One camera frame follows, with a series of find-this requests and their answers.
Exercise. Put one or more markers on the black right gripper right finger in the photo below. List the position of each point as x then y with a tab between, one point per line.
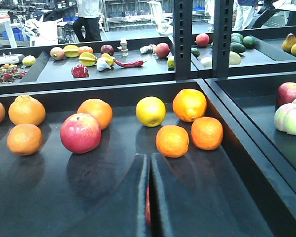
202	195

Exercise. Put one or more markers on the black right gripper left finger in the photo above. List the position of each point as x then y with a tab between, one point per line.
103	196

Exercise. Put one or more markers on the red apple front upper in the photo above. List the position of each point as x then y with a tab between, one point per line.
147	211

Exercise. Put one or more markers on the black wooden produce stand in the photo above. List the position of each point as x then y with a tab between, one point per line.
241	97

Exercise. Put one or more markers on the small orange front left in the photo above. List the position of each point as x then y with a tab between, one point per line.
172	141

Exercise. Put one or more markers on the small orange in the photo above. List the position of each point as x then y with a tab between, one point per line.
172	141
24	139
207	133

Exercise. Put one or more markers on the small orange front right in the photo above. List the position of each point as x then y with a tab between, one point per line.
207	133

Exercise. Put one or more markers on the red apple middle tray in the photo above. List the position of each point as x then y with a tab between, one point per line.
80	133

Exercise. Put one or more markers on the red apple tray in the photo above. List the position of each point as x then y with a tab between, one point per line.
286	93
80	133

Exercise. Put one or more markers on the yellow round pear right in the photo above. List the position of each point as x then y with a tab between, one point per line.
151	111

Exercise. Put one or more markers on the orange behind red apple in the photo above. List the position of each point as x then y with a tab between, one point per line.
99	109

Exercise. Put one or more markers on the large orange with nub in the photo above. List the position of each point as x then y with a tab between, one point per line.
189	104

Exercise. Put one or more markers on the pink peach left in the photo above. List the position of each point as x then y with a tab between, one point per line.
285	118

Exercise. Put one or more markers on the red bell pepper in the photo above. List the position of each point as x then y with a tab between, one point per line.
80	71

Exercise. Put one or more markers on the white garlic bulb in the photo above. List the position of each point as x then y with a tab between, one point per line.
103	63

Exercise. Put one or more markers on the red chili pepper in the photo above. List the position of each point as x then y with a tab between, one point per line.
133	64

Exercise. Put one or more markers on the red apple right tray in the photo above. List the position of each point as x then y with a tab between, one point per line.
286	93

